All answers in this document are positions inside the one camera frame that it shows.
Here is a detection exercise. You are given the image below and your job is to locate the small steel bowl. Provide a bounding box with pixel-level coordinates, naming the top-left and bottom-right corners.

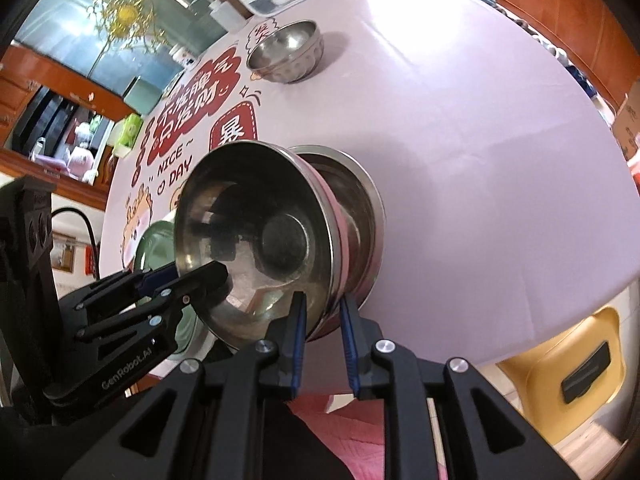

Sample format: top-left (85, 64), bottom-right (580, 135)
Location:
top-left (246, 20), bottom-right (325, 84)

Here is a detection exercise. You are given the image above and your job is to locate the large steel bowl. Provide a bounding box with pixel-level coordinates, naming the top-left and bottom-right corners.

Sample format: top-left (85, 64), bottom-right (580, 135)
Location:
top-left (287, 145), bottom-right (387, 311)

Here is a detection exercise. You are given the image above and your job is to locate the yellow plastic stool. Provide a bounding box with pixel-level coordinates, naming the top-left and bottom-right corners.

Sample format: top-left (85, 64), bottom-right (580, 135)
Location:
top-left (495, 305), bottom-right (631, 446)

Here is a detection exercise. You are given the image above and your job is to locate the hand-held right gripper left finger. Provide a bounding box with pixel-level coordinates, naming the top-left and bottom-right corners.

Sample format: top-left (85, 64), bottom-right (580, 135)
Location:
top-left (62, 291), bottom-right (308, 480)

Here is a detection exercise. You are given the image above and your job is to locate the black cable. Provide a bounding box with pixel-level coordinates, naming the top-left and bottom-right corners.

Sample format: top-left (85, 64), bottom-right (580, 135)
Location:
top-left (47, 206), bottom-right (101, 281)

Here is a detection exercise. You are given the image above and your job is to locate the glass door with gold ornament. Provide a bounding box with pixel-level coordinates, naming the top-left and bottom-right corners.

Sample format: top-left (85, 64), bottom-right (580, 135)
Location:
top-left (12, 0), bottom-right (241, 101)

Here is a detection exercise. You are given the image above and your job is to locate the pink printed tablecloth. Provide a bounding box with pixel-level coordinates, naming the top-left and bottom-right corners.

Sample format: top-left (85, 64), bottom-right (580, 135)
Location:
top-left (97, 0), bottom-right (640, 396)

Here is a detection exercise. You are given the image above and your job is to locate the green tissue box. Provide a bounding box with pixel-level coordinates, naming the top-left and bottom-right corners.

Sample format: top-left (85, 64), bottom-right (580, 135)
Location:
top-left (114, 112), bottom-right (146, 153)

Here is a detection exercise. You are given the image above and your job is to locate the green plate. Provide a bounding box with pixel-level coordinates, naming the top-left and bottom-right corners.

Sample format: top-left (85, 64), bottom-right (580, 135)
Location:
top-left (131, 219), bottom-right (213, 361)

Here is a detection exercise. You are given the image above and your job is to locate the wooden shelf cabinet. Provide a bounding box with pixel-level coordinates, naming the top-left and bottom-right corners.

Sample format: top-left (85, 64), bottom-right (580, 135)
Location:
top-left (487, 0), bottom-right (626, 76)

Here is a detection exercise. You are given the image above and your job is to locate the white pill bottle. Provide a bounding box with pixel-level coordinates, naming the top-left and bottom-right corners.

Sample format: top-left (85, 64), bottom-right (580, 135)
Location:
top-left (167, 45), bottom-right (198, 68)

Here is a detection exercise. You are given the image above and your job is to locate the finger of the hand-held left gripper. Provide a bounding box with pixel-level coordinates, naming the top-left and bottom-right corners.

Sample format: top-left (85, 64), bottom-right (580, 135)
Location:
top-left (59, 264), bottom-right (180, 311)
top-left (75, 261), bottom-right (230, 341)

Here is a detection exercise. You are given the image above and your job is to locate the cardboard box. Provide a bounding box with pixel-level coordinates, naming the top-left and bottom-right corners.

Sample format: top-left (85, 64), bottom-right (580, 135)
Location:
top-left (612, 92), bottom-right (640, 161)

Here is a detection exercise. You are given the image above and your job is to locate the pink bowl with steel lining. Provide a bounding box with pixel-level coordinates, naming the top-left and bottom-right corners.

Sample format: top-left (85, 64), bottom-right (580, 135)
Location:
top-left (172, 142), bottom-right (351, 351)

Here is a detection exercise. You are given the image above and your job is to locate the person's leg in pink pants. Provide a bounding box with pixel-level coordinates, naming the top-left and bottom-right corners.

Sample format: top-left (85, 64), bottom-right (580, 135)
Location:
top-left (287, 392), bottom-right (391, 480)

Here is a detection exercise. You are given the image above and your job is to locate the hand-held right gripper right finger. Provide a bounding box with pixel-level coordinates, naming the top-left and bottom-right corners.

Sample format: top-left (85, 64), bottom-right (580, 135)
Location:
top-left (340, 297), bottom-right (581, 480)

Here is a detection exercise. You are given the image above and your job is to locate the clear squeeze bottle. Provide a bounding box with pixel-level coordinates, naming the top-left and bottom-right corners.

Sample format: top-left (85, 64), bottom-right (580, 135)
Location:
top-left (187, 0), bottom-right (246, 31)

